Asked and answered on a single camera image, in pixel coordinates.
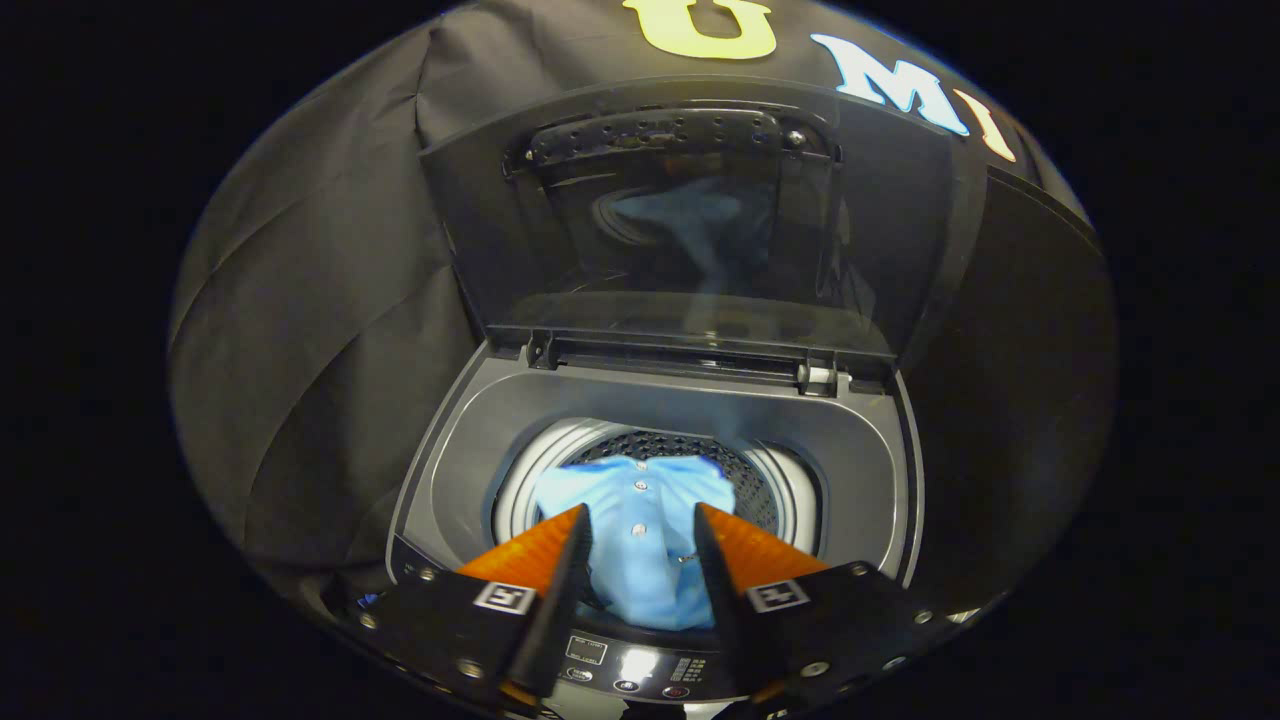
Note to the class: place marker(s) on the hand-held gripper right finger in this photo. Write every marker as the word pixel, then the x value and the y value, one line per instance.
pixel 725 600

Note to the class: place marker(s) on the light blue polo shirt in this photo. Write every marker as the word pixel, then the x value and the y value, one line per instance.
pixel 640 540

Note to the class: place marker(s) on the black backdrop cloth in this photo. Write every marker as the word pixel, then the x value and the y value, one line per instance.
pixel 320 330

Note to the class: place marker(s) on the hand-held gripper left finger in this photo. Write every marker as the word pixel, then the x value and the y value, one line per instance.
pixel 560 610

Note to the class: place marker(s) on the dark washing machine lid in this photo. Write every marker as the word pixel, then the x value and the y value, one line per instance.
pixel 900 220

